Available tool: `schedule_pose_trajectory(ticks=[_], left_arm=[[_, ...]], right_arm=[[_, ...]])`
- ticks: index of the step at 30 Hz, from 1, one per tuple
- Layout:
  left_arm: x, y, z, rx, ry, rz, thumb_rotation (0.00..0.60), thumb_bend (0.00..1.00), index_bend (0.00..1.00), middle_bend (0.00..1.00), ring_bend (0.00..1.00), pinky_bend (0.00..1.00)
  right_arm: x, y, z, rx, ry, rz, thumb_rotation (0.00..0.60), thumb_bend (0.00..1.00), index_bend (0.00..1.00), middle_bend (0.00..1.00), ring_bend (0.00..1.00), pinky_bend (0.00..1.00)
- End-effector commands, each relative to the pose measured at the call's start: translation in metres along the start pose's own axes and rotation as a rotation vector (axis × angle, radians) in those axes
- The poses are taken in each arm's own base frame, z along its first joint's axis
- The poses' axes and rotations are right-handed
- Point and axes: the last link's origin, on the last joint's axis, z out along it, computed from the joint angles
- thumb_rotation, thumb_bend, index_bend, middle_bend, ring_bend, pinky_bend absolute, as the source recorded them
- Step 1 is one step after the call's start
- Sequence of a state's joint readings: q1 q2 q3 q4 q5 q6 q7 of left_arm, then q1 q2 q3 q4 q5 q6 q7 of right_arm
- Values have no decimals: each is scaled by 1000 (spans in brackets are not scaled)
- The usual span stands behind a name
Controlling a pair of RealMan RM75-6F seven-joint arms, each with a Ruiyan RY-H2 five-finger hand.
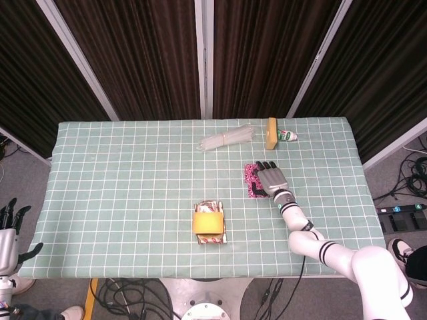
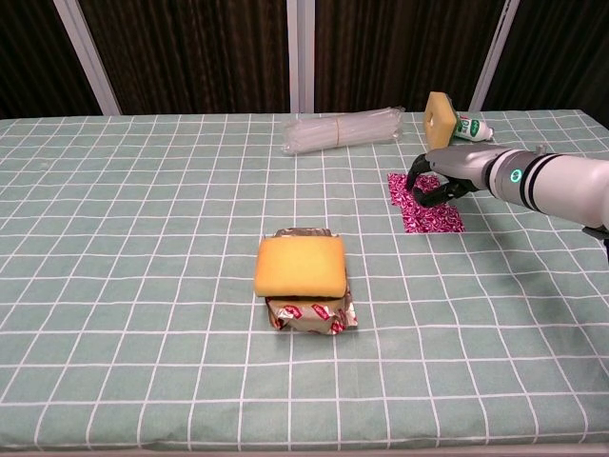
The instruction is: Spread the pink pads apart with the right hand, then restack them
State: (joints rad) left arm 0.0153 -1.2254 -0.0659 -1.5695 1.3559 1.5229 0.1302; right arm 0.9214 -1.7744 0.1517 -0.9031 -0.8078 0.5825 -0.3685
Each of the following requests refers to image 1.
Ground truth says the dark brown curtain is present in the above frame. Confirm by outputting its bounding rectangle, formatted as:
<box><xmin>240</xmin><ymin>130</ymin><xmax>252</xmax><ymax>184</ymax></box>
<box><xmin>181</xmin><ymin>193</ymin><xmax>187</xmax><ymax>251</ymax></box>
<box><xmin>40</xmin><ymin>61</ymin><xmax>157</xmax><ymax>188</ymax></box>
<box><xmin>295</xmin><ymin>0</ymin><xmax>427</xmax><ymax>164</ymax></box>
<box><xmin>0</xmin><ymin>0</ymin><xmax>111</xmax><ymax>161</ymax></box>
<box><xmin>213</xmin><ymin>0</ymin><xmax>338</xmax><ymax>119</ymax></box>
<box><xmin>55</xmin><ymin>0</ymin><xmax>201</xmax><ymax>121</ymax></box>

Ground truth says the foil snack packet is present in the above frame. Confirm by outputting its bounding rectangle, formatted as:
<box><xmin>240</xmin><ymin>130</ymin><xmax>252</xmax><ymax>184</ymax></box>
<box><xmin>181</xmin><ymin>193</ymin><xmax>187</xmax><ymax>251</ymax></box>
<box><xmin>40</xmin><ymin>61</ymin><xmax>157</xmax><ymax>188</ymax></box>
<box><xmin>194</xmin><ymin>199</ymin><xmax>229</xmax><ymax>246</ymax></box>

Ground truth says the black floor cable tangle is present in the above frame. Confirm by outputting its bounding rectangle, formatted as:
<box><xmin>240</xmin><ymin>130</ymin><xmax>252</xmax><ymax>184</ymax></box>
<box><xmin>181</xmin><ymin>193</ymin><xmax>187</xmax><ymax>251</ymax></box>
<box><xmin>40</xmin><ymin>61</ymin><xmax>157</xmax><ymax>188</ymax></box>
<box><xmin>96</xmin><ymin>278</ymin><xmax>174</xmax><ymax>320</ymax></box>
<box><xmin>373</xmin><ymin>146</ymin><xmax>427</xmax><ymax>203</ymax></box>

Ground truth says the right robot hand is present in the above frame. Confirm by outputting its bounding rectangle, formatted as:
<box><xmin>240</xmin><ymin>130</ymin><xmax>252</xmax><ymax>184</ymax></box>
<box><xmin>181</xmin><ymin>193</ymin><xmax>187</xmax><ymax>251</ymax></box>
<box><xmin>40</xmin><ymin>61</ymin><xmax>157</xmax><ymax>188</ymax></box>
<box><xmin>250</xmin><ymin>160</ymin><xmax>290</xmax><ymax>198</ymax></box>

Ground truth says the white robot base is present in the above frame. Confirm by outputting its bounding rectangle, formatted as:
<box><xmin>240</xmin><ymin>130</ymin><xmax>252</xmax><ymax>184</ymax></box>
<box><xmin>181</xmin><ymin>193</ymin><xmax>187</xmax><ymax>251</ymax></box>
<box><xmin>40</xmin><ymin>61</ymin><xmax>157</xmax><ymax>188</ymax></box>
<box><xmin>159</xmin><ymin>277</ymin><xmax>254</xmax><ymax>320</ymax></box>

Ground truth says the white and black shoe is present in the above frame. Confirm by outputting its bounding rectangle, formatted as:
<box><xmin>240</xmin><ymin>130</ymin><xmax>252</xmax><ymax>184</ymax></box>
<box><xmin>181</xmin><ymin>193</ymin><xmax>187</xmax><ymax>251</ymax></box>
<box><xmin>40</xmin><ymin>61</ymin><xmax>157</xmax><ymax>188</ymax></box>
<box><xmin>388</xmin><ymin>237</ymin><xmax>415</xmax><ymax>267</ymax></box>

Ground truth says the black trouser leg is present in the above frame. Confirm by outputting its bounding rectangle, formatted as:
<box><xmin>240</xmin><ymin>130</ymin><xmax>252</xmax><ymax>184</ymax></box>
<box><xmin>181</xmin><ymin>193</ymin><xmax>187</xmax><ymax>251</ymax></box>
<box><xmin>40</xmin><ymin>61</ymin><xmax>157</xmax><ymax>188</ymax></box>
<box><xmin>405</xmin><ymin>246</ymin><xmax>427</xmax><ymax>289</ymax></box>

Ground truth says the small white bottle green label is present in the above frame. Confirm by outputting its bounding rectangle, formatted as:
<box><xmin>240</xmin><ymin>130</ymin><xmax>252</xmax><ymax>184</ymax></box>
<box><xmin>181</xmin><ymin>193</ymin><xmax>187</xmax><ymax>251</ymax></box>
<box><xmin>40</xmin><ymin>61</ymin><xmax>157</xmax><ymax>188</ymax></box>
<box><xmin>276</xmin><ymin>129</ymin><xmax>299</xmax><ymax>142</ymax></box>

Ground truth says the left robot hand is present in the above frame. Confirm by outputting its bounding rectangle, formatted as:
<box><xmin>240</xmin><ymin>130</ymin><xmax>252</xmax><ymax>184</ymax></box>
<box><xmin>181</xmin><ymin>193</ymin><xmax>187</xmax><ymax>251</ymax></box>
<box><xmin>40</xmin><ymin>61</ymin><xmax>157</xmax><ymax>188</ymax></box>
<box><xmin>0</xmin><ymin>198</ymin><xmax>44</xmax><ymax>276</ymax></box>

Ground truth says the wooden block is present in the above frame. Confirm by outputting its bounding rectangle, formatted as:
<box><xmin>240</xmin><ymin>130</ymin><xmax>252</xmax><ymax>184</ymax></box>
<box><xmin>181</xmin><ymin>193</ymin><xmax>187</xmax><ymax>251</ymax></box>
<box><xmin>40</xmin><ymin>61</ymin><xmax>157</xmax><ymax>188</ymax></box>
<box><xmin>266</xmin><ymin>117</ymin><xmax>279</xmax><ymax>150</ymax></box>

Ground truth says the white partition post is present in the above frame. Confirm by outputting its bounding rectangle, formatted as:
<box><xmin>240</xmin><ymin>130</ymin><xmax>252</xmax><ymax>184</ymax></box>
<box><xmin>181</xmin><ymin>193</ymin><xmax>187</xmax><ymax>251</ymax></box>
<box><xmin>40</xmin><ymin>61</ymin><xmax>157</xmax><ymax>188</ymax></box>
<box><xmin>35</xmin><ymin>0</ymin><xmax>120</xmax><ymax>121</ymax></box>
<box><xmin>286</xmin><ymin>0</ymin><xmax>353</xmax><ymax>118</ymax></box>
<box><xmin>195</xmin><ymin>0</ymin><xmax>214</xmax><ymax>119</ymax></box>

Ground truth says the green checked tablecloth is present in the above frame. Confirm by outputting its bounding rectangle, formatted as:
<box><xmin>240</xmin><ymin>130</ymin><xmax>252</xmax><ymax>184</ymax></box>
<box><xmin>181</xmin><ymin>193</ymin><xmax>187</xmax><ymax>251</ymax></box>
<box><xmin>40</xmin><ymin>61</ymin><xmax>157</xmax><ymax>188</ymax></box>
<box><xmin>17</xmin><ymin>117</ymin><xmax>390</xmax><ymax>279</ymax></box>

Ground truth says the bundle of clear plastic sticks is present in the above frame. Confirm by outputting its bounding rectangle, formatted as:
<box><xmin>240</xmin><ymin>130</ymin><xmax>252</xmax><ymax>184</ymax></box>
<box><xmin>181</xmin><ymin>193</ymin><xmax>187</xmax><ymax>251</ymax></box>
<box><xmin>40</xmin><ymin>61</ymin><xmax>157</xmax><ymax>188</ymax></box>
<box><xmin>199</xmin><ymin>123</ymin><xmax>257</xmax><ymax>153</ymax></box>

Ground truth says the black inline cable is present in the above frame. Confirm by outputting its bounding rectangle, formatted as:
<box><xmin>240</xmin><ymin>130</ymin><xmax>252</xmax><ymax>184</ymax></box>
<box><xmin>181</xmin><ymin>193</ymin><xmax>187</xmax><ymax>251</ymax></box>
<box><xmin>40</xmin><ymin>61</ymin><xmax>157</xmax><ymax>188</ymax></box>
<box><xmin>259</xmin><ymin>278</ymin><xmax>284</xmax><ymax>320</ymax></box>

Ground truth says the yellow floor tape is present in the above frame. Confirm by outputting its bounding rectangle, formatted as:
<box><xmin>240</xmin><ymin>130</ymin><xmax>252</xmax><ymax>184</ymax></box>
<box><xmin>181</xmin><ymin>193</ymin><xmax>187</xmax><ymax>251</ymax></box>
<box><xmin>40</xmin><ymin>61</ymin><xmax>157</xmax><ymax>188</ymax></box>
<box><xmin>82</xmin><ymin>278</ymin><xmax>100</xmax><ymax>320</ymax></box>

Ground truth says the flat yellow sponge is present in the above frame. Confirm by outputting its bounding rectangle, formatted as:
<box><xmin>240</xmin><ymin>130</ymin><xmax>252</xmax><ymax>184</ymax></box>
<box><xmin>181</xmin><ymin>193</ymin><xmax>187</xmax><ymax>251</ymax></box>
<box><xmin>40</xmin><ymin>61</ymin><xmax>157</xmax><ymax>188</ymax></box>
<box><xmin>192</xmin><ymin>212</ymin><xmax>224</xmax><ymax>234</ymax></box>

